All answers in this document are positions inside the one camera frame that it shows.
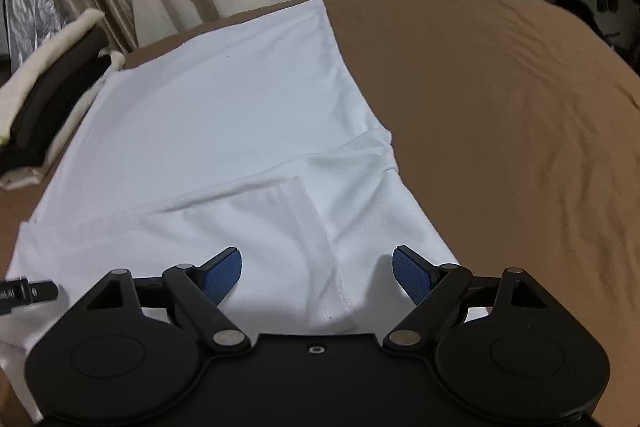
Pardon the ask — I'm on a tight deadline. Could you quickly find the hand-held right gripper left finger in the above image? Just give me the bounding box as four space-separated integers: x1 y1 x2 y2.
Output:
75 247 251 353

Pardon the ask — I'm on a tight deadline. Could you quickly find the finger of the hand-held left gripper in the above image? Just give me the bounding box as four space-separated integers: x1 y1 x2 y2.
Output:
0 278 59 315

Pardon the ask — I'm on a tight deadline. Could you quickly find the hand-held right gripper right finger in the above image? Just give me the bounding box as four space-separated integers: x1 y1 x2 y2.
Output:
382 245 558 352

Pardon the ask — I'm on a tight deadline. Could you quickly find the white t-shirt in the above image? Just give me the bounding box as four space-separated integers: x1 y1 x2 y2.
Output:
0 0 468 413

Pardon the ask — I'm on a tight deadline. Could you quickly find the stack of folded clothes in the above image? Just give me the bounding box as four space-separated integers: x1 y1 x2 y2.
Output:
0 8 126 192

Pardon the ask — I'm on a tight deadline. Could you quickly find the brown bed sheet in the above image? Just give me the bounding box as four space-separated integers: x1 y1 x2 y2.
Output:
0 0 640 427

